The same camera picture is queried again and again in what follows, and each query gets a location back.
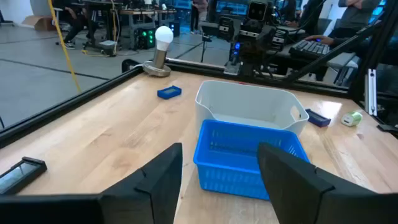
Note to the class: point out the bright blue display module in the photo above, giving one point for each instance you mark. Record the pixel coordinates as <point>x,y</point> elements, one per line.
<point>169,92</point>

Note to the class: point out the wooden workbench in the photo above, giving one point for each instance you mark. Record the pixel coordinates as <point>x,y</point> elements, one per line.
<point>140,12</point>

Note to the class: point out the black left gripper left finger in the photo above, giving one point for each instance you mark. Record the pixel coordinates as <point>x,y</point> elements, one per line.
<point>149,193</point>

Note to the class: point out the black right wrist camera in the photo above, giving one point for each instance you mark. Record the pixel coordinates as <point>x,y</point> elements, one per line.
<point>257,12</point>

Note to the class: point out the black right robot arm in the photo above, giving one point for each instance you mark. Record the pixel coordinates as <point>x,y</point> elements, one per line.
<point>253,53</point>

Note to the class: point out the person standing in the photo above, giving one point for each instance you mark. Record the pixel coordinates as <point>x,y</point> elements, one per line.
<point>199,12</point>

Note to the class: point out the person at keyboard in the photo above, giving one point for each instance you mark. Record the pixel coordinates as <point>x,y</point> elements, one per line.
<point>357,15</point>

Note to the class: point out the computer with green lights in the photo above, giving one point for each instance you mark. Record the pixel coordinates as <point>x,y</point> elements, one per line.
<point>146,39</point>

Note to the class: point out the cardboard box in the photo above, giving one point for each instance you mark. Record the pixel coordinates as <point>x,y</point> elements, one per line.
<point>38,22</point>

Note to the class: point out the black LCD display module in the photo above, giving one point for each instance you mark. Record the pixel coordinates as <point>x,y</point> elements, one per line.
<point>18,175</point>

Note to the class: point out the computer monitor blue screen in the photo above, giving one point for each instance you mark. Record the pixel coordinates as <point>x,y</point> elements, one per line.
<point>231,7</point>

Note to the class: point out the black aluminium table frame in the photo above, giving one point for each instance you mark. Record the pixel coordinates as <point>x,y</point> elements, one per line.
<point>62,107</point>

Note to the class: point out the person seated at desk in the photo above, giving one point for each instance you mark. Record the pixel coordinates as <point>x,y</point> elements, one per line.
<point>76,25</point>

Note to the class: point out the white bulb lamp metal base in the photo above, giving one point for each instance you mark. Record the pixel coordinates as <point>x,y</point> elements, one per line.
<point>160,59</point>

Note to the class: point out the grey plastic bin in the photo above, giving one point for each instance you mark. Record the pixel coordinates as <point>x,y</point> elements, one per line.
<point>242,99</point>

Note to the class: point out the green white wall charger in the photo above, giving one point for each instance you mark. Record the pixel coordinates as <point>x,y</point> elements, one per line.
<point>352,119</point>

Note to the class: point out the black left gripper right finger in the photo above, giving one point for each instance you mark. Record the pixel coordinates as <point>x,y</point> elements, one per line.
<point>295,193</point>

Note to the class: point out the blue slotted plastic basket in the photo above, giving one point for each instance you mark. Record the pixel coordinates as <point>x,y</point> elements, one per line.
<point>230,161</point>

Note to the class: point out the black computer keyboard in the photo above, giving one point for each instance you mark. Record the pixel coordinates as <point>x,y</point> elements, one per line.
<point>309,48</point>

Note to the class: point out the silver metal frame bracket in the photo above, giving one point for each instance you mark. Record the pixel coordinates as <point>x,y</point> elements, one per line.
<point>371,93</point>

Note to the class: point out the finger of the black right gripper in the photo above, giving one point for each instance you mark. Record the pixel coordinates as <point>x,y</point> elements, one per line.
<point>279,40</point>
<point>226,29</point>

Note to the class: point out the person seated behind robot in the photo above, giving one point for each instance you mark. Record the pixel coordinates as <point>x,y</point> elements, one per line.
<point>292,12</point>

